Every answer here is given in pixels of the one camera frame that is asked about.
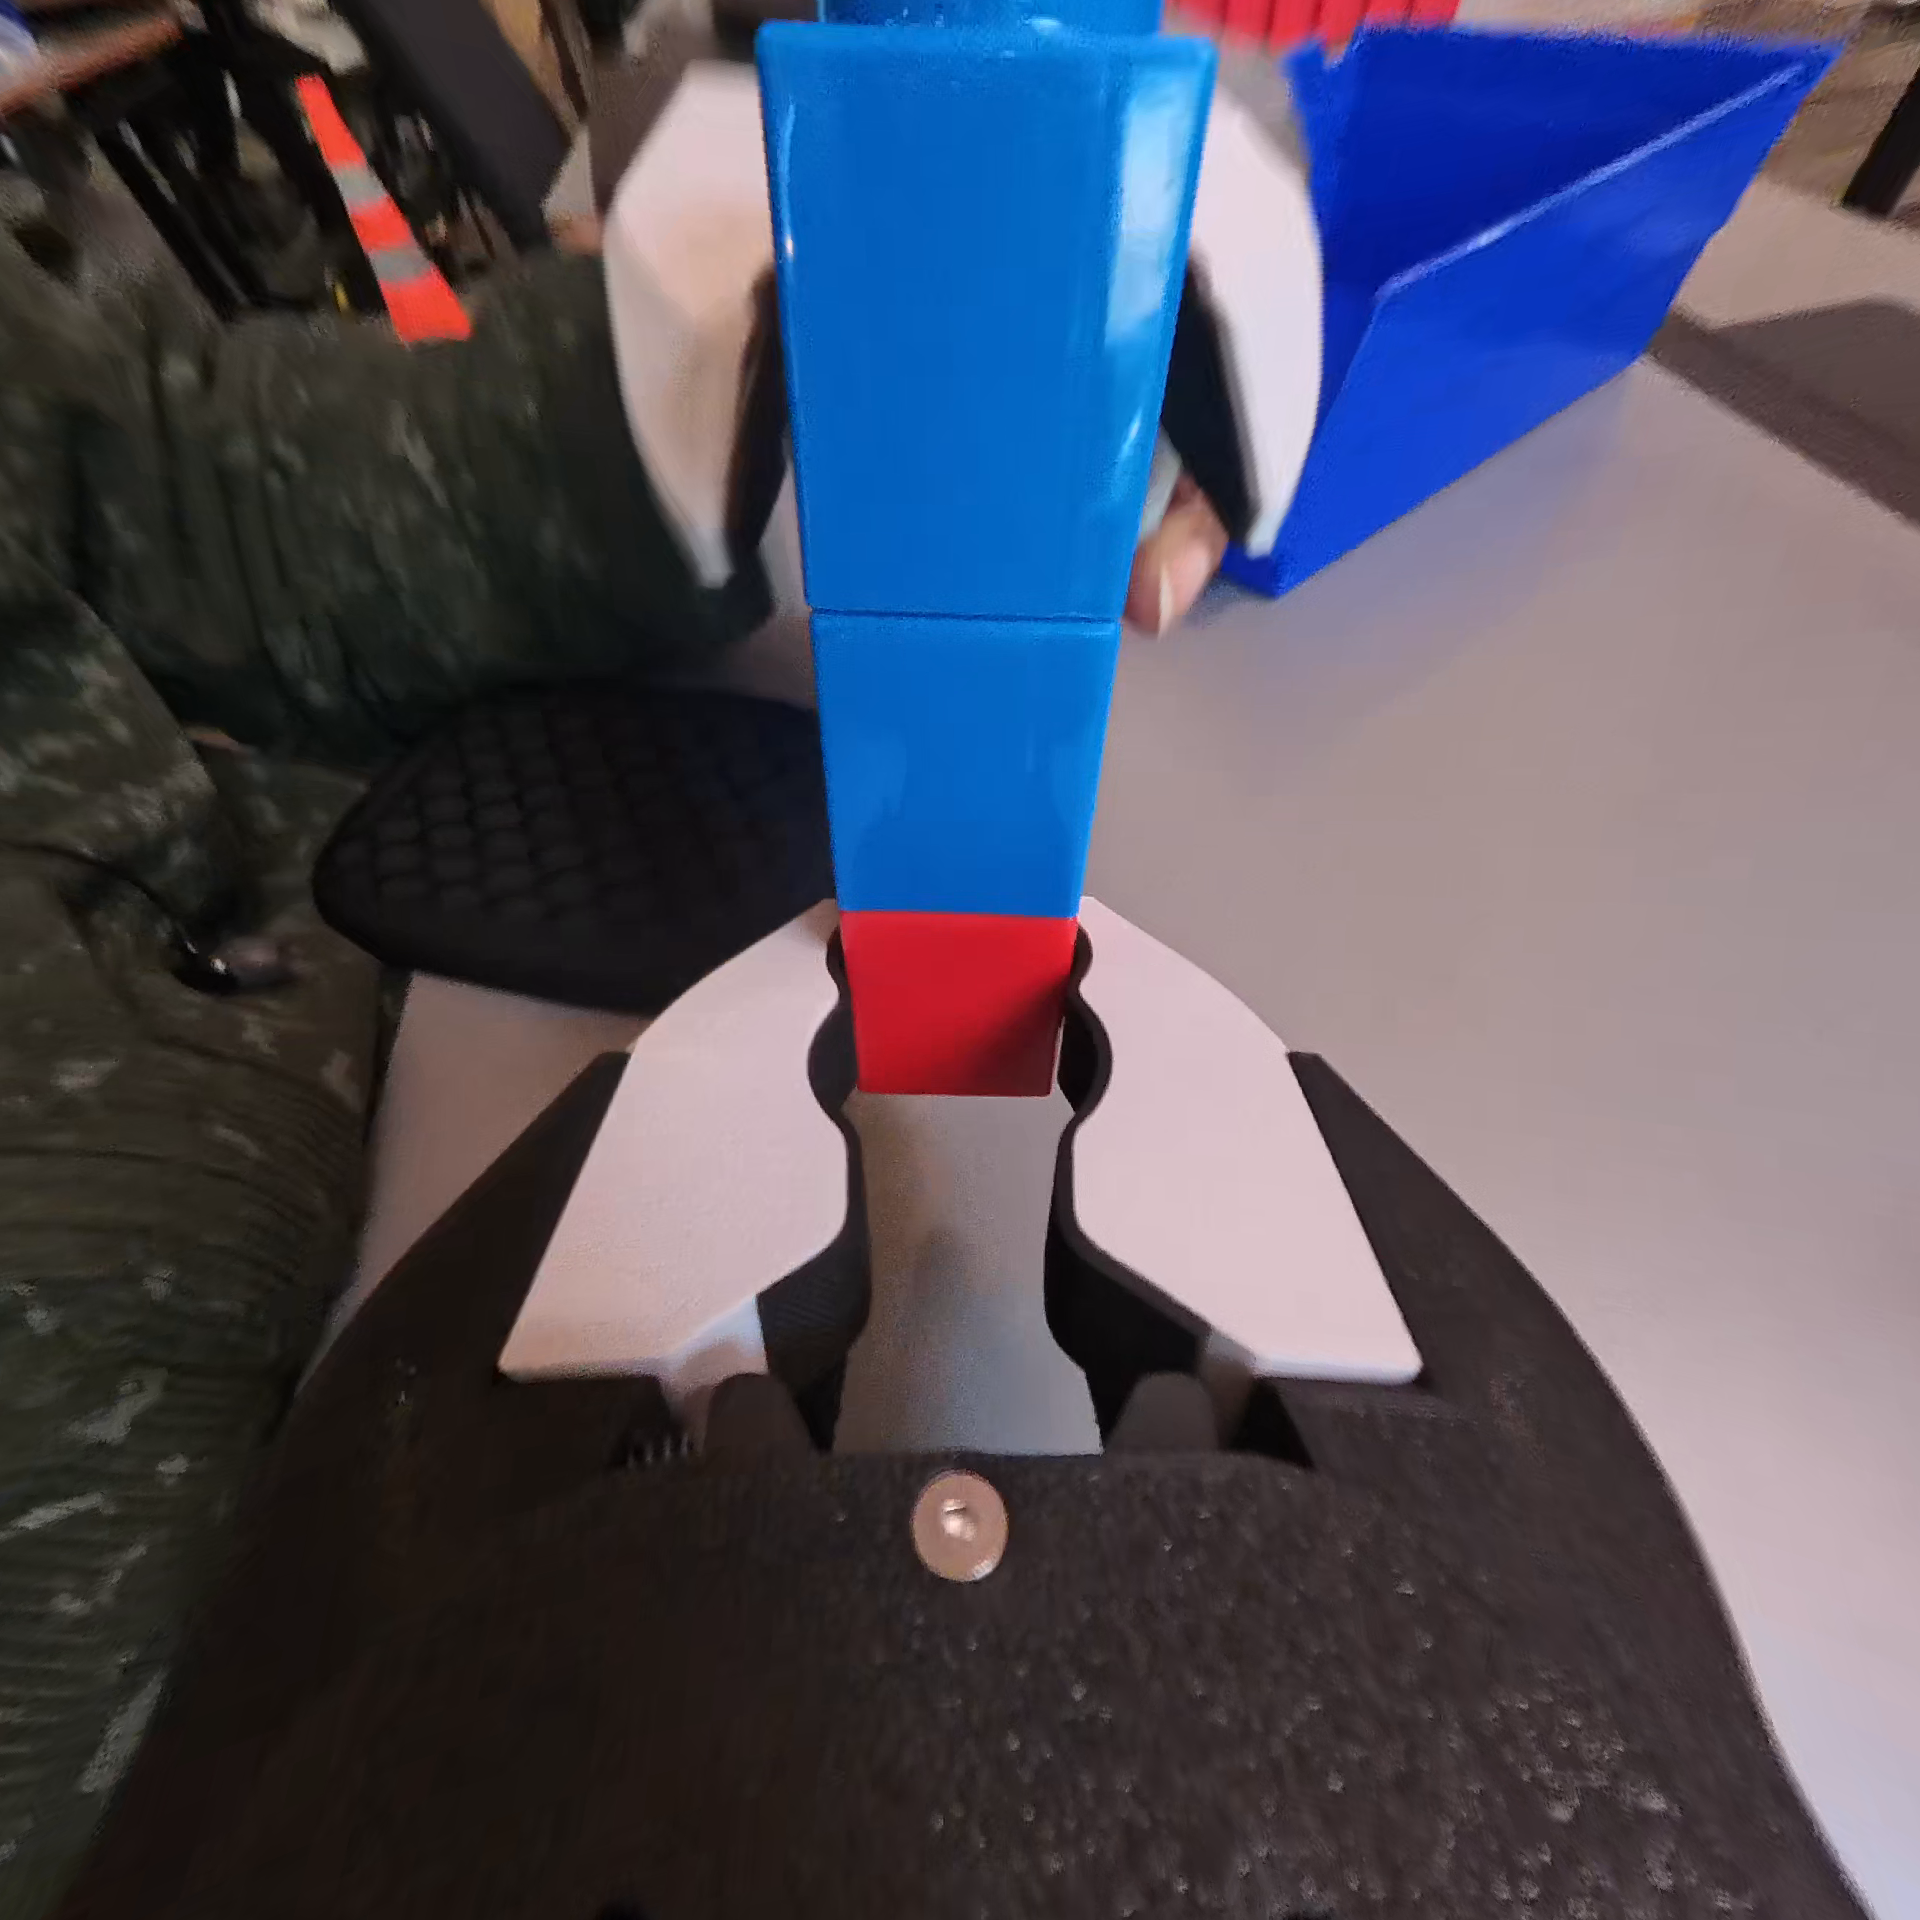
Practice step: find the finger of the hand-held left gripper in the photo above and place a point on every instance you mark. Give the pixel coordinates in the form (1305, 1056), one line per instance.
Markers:
(1266, 331)
(681, 301)

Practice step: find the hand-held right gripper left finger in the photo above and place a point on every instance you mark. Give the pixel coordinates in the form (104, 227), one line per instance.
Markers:
(674, 1184)

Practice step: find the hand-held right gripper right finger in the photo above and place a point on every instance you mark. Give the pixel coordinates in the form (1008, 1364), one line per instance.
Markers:
(1231, 1184)

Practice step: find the blue plastic bin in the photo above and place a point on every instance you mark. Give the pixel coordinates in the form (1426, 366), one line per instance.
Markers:
(1499, 195)

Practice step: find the red mega block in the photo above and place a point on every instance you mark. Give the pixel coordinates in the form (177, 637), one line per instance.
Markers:
(954, 1004)

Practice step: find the person's left forearm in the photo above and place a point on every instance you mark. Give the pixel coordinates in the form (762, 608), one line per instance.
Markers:
(375, 495)

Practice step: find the person's left hand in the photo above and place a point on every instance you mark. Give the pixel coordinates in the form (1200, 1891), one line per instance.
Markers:
(1176, 563)

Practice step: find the orange traffic cone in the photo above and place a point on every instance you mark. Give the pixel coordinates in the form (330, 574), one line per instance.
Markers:
(382, 225)

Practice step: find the red plastic bin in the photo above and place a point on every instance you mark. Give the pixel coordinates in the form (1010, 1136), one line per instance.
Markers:
(1320, 13)

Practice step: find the black textured pad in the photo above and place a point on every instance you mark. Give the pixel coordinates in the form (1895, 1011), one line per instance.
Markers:
(599, 840)

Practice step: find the wooden desk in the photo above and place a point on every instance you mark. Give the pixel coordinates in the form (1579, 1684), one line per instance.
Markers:
(1882, 150)

